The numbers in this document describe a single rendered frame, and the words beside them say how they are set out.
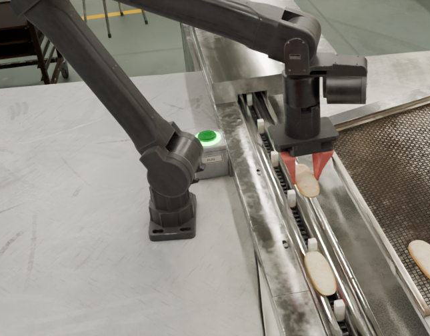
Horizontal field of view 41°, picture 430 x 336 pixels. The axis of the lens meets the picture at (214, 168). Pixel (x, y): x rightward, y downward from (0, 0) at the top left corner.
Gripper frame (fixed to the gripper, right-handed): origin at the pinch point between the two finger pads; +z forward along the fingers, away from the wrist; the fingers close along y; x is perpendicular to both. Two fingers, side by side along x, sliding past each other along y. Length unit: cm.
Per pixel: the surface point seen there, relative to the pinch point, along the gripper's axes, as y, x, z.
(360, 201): 8.9, -2.8, 5.1
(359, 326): 0.8, -25.5, 9.1
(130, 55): -43, 302, 92
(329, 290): -1.5, -18.4, 8.4
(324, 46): 28, 82, 13
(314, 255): -1.5, -10.8, 8.1
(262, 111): 0.7, 41.4, 8.8
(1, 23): -104, 242, 38
